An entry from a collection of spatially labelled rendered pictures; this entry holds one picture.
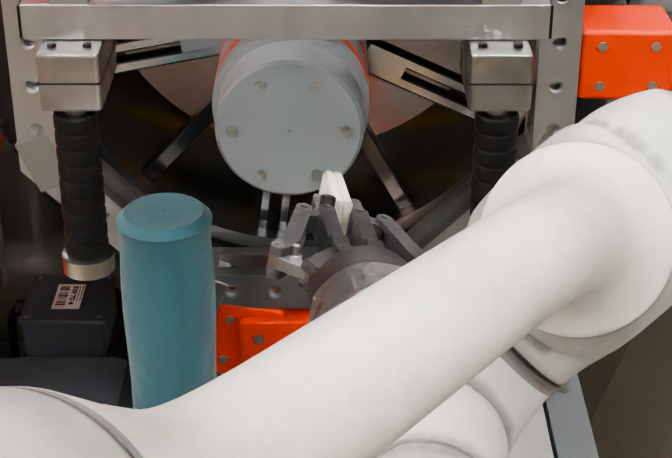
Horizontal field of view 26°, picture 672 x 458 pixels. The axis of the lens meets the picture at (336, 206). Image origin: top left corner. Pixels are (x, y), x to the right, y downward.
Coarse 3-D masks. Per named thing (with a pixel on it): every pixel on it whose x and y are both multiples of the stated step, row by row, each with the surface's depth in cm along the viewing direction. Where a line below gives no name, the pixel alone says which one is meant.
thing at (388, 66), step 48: (144, 48) 148; (192, 48) 148; (384, 48) 148; (144, 96) 168; (432, 96) 150; (144, 144) 160; (192, 144) 168; (384, 144) 172; (432, 144) 165; (144, 192) 153; (192, 192) 159; (240, 192) 164; (384, 192) 162; (432, 192) 155; (240, 240) 156
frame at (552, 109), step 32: (576, 0) 134; (576, 32) 136; (32, 64) 137; (544, 64) 137; (576, 64) 137; (32, 96) 139; (544, 96) 139; (576, 96) 139; (32, 128) 142; (544, 128) 140; (32, 160) 142; (128, 192) 148; (416, 224) 152; (448, 224) 146; (224, 256) 152; (256, 256) 152; (224, 288) 149; (256, 288) 149; (288, 288) 149
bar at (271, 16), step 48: (96, 0) 115; (144, 0) 115; (192, 0) 115; (240, 0) 115; (288, 0) 115; (336, 0) 115; (384, 0) 115; (432, 0) 115; (480, 0) 115; (528, 0) 115
